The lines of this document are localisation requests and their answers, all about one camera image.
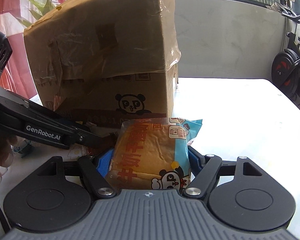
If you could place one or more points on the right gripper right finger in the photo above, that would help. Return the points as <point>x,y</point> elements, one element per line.
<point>205,169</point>

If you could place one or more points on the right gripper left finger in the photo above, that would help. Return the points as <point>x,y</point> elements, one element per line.
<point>93,170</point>

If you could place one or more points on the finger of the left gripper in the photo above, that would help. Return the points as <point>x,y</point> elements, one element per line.
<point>84,136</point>

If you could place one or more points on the blue orange bread snack bag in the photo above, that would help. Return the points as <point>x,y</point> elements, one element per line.
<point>153,154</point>

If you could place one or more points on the grey patterned candy packet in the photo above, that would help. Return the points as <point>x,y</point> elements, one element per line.
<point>24,147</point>

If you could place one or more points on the brown cardboard box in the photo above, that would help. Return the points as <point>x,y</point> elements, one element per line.
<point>105,60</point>

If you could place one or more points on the pink floral curtain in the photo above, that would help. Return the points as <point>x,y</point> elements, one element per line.
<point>15,16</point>

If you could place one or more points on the black exercise bike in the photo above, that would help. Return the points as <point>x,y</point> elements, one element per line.
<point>285,69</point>

